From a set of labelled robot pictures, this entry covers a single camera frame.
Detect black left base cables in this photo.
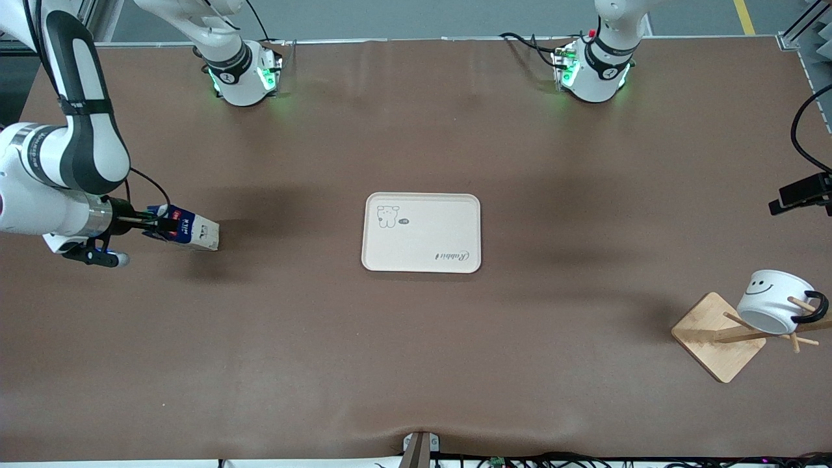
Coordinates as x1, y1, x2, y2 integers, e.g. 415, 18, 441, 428
499, 32, 567, 70

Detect cream plastic tray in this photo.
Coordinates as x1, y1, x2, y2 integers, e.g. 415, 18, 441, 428
361, 192, 482, 274

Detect grey ribbed panel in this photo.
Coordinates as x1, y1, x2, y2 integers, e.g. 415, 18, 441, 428
796, 0, 832, 88

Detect blue milk carton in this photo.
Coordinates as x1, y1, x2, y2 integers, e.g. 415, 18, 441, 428
144, 204, 220, 252

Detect white cup with black handle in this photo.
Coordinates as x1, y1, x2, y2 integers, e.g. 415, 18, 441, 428
736, 269, 830, 336

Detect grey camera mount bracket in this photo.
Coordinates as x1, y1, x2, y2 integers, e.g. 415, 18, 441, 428
402, 432, 441, 468

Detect black right base cable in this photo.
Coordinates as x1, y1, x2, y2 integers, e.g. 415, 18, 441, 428
244, 0, 288, 47

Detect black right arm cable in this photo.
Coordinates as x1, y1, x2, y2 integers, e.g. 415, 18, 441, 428
126, 167, 172, 222

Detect aluminium frame with black struts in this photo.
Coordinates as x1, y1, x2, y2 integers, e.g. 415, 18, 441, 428
77, 0, 124, 45

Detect wooden cup rack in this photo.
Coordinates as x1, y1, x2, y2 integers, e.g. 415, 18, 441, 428
671, 292, 832, 384

